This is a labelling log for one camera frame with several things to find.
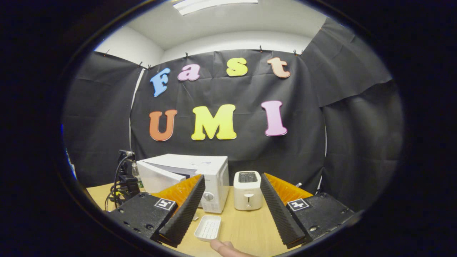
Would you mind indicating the ceiling light panel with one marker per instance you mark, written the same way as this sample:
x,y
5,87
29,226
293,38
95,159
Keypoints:
x,y
214,5

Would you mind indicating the clear plastic water bottle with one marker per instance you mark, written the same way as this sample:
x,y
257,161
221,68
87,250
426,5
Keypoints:
x,y
135,171

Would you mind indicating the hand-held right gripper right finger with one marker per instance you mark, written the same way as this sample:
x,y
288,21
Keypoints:
x,y
282,217

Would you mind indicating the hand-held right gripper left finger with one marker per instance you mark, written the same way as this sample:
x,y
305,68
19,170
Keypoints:
x,y
184,214

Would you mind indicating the white microwave oven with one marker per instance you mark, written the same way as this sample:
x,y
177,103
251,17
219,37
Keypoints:
x,y
178,164

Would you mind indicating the white toaster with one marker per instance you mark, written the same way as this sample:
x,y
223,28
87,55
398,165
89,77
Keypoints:
x,y
247,194

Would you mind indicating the white rectangular dish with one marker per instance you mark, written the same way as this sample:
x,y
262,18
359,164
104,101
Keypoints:
x,y
208,228

